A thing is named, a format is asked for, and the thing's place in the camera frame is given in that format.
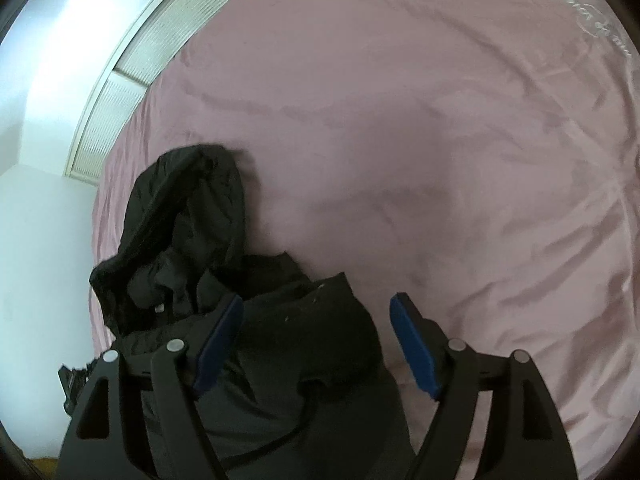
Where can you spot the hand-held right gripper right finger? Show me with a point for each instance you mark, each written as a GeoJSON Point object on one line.
{"type": "Point", "coordinates": [415, 347]}

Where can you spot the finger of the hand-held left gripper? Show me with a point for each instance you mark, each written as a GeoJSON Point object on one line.
{"type": "Point", "coordinates": [75, 382]}

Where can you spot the white louvred closet doors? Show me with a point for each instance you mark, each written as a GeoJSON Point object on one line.
{"type": "Point", "coordinates": [150, 50]}

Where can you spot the pink duvet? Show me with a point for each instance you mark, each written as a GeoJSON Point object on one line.
{"type": "Point", "coordinates": [400, 135]}

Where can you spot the black hooded puffer coat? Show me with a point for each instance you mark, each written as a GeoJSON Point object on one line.
{"type": "Point", "coordinates": [300, 360]}

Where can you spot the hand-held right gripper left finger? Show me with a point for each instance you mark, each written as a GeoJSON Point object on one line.
{"type": "Point", "coordinates": [220, 345]}

